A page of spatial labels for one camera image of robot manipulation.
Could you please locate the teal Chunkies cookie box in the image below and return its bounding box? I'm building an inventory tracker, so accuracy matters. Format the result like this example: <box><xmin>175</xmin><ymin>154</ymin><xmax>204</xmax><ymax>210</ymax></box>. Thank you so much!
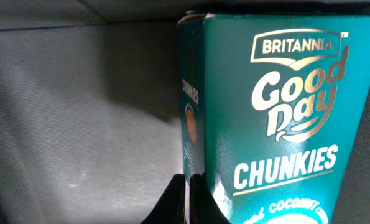
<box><xmin>178</xmin><ymin>11</ymin><xmax>370</xmax><ymax>223</ymax></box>

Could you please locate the dark green open box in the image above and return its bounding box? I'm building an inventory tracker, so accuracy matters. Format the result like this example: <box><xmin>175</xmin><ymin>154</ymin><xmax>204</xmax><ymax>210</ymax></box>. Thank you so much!
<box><xmin>0</xmin><ymin>1</ymin><xmax>370</xmax><ymax>223</ymax></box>

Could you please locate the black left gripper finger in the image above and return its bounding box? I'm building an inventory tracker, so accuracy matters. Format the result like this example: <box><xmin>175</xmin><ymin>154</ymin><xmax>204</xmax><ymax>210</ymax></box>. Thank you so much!
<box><xmin>142</xmin><ymin>174</ymin><xmax>230</xmax><ymax>224</ymax></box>

